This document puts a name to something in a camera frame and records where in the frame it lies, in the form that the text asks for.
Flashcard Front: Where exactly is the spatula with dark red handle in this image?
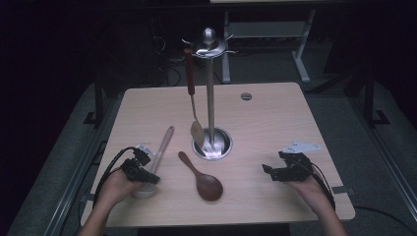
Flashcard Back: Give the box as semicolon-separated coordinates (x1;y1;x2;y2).
183;47;207;150

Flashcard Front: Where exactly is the person's right hand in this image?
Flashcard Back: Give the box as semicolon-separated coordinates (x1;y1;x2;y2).
284;178;328;212

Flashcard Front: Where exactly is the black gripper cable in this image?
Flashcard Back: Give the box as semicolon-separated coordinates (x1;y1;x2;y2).
311;162;337;210
92;147;136;208

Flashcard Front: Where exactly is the black floor cable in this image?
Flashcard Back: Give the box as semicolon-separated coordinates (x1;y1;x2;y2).
353;206;417;235

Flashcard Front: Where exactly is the person's left hand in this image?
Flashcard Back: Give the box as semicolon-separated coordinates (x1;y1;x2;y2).
97;167;146;209

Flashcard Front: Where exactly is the white desk frame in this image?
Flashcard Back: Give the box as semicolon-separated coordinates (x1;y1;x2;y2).
209;0;318;84

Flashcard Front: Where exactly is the metal utensil stand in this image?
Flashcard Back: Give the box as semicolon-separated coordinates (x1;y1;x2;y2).
181;27;238;161

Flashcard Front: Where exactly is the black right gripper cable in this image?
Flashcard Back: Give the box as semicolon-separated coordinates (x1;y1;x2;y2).
311;162;337;210

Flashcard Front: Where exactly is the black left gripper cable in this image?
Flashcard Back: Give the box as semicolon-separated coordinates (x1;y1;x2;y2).
92;147;136;208

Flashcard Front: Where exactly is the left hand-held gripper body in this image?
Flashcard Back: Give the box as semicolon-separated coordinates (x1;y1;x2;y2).
120;143;155;182

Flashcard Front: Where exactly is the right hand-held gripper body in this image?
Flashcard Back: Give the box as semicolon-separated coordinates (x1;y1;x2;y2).
278;141;322;182

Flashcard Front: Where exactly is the beige ladle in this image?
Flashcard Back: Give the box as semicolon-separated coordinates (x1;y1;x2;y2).
131;125;175;200

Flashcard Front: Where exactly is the aluminium rail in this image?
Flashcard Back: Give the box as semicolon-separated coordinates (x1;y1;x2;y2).
347;94;417;214
42;97;122;236

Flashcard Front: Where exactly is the black metal stand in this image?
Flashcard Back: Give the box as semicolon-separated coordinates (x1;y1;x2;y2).
362;68;391;127
83;72;106;127

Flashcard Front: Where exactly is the brown wooden spoon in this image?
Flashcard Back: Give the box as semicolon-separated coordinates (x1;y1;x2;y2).
177;150;224;203

